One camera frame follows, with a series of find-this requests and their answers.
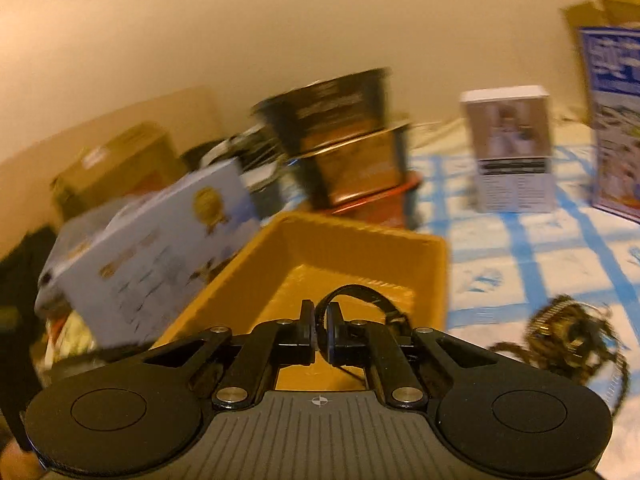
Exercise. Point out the yellow plastic tray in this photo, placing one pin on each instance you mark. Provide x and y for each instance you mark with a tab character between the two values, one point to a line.
350	255

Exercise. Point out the white box with photo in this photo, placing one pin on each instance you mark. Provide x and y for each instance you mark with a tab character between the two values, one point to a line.
510	150

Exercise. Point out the open cardboard box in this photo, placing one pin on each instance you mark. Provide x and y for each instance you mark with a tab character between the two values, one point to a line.
590	10

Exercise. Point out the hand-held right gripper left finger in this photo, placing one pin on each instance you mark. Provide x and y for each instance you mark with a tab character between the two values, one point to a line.
308	327

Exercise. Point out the blue white checked cloth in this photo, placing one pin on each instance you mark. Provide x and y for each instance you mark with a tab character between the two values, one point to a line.
500	260

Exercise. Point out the blue printed carton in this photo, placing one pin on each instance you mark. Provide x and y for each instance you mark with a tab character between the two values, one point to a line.
615	125

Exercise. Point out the stack of black instant bowls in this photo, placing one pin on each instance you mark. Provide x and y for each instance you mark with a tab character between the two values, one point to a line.
330	105

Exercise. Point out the red flat box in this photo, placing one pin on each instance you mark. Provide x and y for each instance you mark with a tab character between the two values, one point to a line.
382	205

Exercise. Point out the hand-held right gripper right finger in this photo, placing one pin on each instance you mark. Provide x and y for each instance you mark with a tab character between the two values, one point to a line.
331	332

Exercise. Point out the white blue box gold medal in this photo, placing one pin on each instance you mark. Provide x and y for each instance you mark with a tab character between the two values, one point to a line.
150	260

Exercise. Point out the large tan cardboard box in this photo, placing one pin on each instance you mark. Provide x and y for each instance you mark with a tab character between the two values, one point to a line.
45	155

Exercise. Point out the black gold box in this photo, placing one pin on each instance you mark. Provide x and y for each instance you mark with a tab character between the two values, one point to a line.
350	170

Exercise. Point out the brown cardboard box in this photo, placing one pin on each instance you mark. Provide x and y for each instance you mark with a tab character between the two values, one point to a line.
115	165

